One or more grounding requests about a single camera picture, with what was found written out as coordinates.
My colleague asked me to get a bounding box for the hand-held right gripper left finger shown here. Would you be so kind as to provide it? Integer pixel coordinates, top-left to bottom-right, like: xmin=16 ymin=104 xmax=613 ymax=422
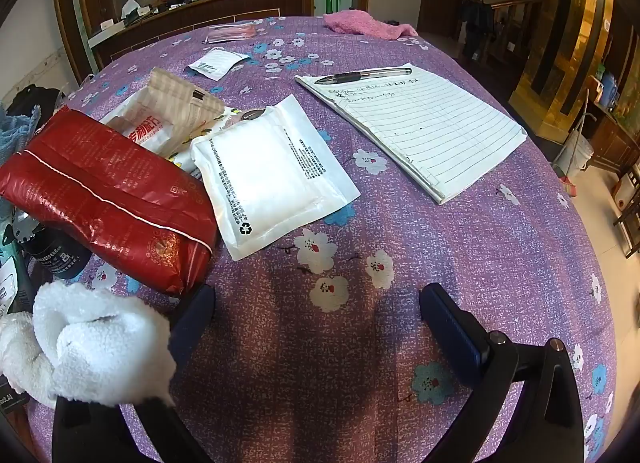
xmin=52 ymin=284 xmax=217 ymax=463

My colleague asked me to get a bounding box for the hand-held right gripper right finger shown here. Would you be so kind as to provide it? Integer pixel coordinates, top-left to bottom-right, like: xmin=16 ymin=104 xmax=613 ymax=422
xmin=419 ymin=283 xmax=585 ymax=463

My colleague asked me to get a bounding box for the white knotted towel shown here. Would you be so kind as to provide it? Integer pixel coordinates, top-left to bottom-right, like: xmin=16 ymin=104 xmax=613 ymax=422
xmin=0 ymin=280 xmax=177 ymax=406

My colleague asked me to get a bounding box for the large red foil packet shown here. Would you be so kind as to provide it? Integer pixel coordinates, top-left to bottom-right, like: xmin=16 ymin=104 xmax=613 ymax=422
xmin=0 ymin=108 xmax=218 ymax=296

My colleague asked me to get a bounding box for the white packet black print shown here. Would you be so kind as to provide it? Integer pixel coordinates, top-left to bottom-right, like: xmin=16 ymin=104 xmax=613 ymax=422
xmin=190 ymin=94 xmax=362 ymax=262

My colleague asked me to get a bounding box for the white bag red print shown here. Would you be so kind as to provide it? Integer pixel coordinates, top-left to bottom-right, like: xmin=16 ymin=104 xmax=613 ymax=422
xmin=99 ymin=85 xmax=173 ymax=154

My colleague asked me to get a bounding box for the black labelled bottle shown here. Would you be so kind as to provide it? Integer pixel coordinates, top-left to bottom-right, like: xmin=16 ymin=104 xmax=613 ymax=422
xmin=11 ymin=210 xmax=93 ymax=280

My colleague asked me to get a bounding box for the purple floral tablecloth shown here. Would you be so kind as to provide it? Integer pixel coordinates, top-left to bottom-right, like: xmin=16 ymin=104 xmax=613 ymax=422
xmin=25 ymin=15 xmax=618 ymax=463

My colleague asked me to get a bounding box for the blue knit cloth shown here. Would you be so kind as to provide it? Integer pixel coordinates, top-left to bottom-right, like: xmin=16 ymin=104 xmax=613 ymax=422
xmin=0 ymin=103 xmax=43 ymax=148

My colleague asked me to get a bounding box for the broom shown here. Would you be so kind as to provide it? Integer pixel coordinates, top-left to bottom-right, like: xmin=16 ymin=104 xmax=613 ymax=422
xmin=557 ymin=90 xmax=593 ymax=196

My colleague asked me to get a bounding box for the black bag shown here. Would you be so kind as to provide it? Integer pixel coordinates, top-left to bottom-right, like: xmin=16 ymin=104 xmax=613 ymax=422
xmin=7 ymin=84 xmax=68 ymax=116

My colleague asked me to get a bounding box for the lined paper notepad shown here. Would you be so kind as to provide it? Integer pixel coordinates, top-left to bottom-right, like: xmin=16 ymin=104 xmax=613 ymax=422
xmin=294 ymin=63 xmax=529 ymax=205

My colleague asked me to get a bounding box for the wooden chair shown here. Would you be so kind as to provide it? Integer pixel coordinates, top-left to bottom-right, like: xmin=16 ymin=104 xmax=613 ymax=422
xmin=612 ymin=178 xmax=640 ymax=259

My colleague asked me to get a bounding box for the white bucket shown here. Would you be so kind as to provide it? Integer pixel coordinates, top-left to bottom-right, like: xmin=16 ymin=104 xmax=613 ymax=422
xmin=552 ymin=130 xmax=595 ymax=178

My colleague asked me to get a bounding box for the beige striped pouch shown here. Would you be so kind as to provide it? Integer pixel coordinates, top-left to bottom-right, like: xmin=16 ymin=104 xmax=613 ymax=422
xmin=147 ymin=67 xmax=227 ymax=156

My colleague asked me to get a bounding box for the wooden cabinet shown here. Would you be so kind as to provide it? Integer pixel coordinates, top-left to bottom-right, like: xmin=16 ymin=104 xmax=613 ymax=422
xmin=585 ymin=88 xmax=640 ymax=174

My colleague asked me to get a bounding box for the small white sachet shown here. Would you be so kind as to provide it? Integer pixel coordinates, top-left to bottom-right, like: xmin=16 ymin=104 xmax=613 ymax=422
xmin=187 ymin=47 xmax=252 ymax=82

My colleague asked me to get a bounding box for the black pen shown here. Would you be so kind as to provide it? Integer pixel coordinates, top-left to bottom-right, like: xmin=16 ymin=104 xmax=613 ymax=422
xmin=312 ymin=67 xmax=413 ymax=86

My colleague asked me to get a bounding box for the flat white box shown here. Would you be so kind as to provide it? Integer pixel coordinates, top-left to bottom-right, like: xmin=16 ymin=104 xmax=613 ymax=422
xmin=89 ymin=23 xmax=126 ymax=41

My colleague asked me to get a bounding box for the pink face mask pack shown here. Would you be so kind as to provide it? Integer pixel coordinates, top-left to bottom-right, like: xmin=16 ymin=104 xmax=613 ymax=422
xmin=202 ymin=24 xmax=258 ymax=45

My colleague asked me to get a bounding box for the blue container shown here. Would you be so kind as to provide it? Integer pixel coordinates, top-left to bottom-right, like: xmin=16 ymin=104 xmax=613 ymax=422
xmin=597 ymin=70 xmax=618 ymax=108

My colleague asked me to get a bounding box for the cluttered wooden counter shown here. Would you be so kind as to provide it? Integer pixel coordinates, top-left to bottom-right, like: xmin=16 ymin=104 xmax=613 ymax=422
xmin=87 ymin=0 xmax=306 ymax=68

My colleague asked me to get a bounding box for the dark jacket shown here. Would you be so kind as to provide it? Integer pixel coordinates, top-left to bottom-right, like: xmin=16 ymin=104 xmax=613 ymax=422
xmin=462 ymin=0 xmax=496 ymax=61

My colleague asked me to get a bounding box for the pink towel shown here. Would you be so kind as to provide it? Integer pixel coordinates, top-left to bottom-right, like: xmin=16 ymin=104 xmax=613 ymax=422
xmin=322 ymin=9 xmax=420 ymax=41

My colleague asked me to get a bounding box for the wooden stair railing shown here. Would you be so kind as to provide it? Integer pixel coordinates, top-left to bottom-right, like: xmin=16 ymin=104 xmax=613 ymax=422
xmin=490 ymin=0 xmax=546 ymax=68

